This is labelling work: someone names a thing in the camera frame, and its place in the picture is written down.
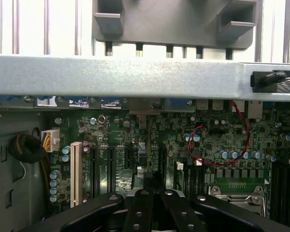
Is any installed green RAM stick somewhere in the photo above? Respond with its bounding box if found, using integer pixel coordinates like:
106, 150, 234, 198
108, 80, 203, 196
175, 160, 187, 194

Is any short black expansion slot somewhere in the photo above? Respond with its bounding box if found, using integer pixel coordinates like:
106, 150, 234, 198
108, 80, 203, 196
125, 146, 138, 170

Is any metal CPU socket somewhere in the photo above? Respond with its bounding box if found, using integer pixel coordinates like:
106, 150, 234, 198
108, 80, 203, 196
207, 185, 269, 215

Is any white expansion slot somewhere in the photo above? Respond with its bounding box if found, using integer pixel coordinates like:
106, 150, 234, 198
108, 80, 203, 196
70, 142, 83, 208

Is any green motherboard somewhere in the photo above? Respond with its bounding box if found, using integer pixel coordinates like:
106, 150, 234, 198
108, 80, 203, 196
40, 100, 290, 218

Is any white power connector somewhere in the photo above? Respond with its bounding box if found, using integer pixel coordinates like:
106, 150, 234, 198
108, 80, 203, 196
41, 129, 61, 153

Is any black open PC case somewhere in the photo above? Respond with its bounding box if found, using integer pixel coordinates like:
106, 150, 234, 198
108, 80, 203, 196
0, 55, 290, 232

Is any grey plastic parts rack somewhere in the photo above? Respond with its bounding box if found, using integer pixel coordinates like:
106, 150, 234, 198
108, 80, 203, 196
91, 0, 260, 50

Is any red black twisted wire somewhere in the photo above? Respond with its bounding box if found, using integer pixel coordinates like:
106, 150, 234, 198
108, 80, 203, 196
187, 100, 251, 168

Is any black braided power wire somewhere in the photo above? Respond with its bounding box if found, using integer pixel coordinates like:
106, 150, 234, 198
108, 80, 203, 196
7, 134, 51, 191

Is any black chassis switch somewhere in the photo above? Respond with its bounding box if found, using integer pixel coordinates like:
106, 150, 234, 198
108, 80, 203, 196
249, 70, 290, 94

